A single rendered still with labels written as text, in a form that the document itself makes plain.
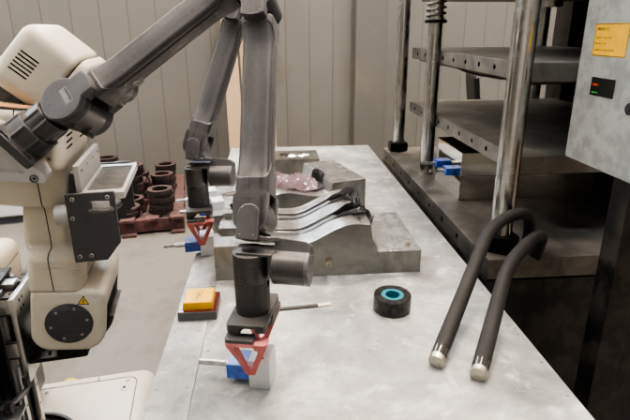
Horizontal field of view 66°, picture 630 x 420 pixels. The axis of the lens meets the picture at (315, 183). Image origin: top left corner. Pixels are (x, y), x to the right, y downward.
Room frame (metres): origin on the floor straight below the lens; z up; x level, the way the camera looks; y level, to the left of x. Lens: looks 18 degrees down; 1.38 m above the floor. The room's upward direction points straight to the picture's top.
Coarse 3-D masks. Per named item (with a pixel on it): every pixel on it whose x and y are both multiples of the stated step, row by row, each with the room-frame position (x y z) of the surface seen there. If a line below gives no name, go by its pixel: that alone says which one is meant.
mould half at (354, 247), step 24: (336, 192) 1.31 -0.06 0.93; (312, 216) 1.21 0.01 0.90; (360, 216) 1.13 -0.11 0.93; (384, 216) 1.31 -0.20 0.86; (216, 240) 1.08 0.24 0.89; (240, 240) 1.08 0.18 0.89; (312, 240) 1.07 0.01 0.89; (336, 240) 1.07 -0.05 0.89; (360, 240) 1.07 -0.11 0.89; (384, 240) 1.14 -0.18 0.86; (408, 240) 1.14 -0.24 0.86; (216, 264) 1.04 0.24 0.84; (336, 264) 1.07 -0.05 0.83; (360, 264) 1.07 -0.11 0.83; (384, 264) 1.08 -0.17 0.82; (408, 264) 1.08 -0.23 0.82
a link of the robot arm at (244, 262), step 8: (240, 248) 0.70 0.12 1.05; (248, 248) 0.70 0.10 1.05; (256, 248) 0.70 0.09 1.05; (264, 248) 0.69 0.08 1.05; (272, 248) 0.69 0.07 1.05; (232, 256) 0.69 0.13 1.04; (240, 256) 0.68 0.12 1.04; (248, 256) 0.68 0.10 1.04; (256, 256) 0.68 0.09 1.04; (264, 256) 0.68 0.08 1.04; (232, 264) 0.69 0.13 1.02; (240, 264) 0.68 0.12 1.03; (248, 264) 0.67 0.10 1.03; (256, 264) 0.68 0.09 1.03; (264, 264) 0.69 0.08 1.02; (240, 272) 0.68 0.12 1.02; (248, 272) 0.67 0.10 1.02; (256, 272) 0.68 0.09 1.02; (264, 272) 0.69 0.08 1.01; (240, 280) 0.68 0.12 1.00; (248, 280) 0.67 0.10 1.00; (256, 280) 0.68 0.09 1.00; (264, 280) 0.69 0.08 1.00
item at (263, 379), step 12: (204, 360) 0.71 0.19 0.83; (216, 360) 0.71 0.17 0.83; (228, 360) 0.70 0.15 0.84; (252, 360) 0.68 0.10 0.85; (264, 360) 0.68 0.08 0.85; (228, 372) 0.69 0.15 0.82; (240, 372) 0.68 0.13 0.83; (264, 372) 0.67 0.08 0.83; (252, 384) 0.68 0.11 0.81; (264, 384) 0.67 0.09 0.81
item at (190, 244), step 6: (210, 234) 1.20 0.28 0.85; (186, 240) 1.19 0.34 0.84; (192, 240) 1.19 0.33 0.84; (210, 240) 1.18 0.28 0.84; (168, 246) 1.18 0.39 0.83; (174, 246) 1.18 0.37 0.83; (180, 246) 1.18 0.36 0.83; (186, 246) 1.17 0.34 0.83; (192, 246) 1.18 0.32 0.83; (198, 246) 1.18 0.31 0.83; (204, 246) 1.18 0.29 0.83; (210, 246) 1.18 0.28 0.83; (204, 252) 1.18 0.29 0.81; (210, 252) 1.18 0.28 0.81
